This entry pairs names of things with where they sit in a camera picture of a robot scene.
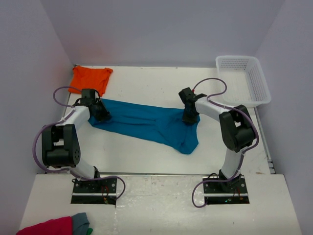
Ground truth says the grey t shirt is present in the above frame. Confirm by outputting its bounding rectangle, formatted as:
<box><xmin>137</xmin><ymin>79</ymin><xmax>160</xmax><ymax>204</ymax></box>
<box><xmin>71</xmin><ymin>212</ymin><xmax>89</xmax><ymax>235</ymax></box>

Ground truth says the orange folded t shirt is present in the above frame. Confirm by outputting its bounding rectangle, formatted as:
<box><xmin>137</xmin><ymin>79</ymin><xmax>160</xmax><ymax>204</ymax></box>
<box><xmin>68</xmin><ymin>66</ymin><xmax>113</xmax><ymax>97</ymax></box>

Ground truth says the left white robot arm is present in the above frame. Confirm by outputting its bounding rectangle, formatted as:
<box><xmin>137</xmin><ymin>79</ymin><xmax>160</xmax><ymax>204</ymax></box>
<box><xmin>41</xmin><ymin>89</ymin><xmax>112</xmax><ymax>192</ymax></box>

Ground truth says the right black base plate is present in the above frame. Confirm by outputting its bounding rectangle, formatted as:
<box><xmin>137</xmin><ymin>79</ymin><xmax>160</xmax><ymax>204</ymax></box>
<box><xmin>203</xmin><ymin>175</ymin><xmax>250</xmax><ymax>205</ymax></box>

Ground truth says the red t shirt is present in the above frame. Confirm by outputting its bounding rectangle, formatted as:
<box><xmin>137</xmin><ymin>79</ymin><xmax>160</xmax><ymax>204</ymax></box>
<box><xmin>16</xmin><ymin>216</ymin><xmax>73</xmax><ymax>235</ymax></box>

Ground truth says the green t shirt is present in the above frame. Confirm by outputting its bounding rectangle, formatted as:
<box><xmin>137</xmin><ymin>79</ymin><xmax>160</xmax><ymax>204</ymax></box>
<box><xmin>87</xmin><ymin>228</ymin><xmax>93</xmax><ymax>235</ymax></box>

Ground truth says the blue t shirt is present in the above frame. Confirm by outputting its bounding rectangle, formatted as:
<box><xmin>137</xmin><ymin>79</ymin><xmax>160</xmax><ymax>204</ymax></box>
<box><xmin>89</xmin><ymin>99</ymin><xmax>200</xmax><ymax>154</ymax></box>

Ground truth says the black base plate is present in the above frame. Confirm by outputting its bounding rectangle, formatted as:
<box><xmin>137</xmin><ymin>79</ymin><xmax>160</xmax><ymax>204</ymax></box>
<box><xmin>71</xmin><ymin>178</ymin><xmax>117</xmax><ymax>206</ymax></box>
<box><xmin>203</xmin><ymin>175</ymin><xmax>250</xmax><ymax>205</ymax></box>

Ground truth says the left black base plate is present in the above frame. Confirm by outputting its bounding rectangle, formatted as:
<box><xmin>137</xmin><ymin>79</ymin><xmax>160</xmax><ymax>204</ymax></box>
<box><xmin>71</xmin><ymin>178</ymin><xmax>117</xmax><ymax>206</ymax></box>

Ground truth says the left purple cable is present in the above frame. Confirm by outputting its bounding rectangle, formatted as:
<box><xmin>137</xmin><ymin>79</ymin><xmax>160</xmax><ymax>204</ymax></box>
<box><xmin>33</xmin><ymin>86</ymin><xmax>126</xmax><ymax>202</ymax></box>

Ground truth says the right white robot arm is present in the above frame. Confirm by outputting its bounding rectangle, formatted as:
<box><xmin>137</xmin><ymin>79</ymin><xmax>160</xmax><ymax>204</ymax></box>
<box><xmin>179</xmin><ymin>88</ymin><xmax>259</xmax><ymax>192</ymax></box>

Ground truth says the white plastic basket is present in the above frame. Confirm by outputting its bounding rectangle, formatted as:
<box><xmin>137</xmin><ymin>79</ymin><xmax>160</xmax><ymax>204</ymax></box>
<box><xmin>216</xmin><ymin>55</ymin><xmax>271</xmax><ymax>108</ymax></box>

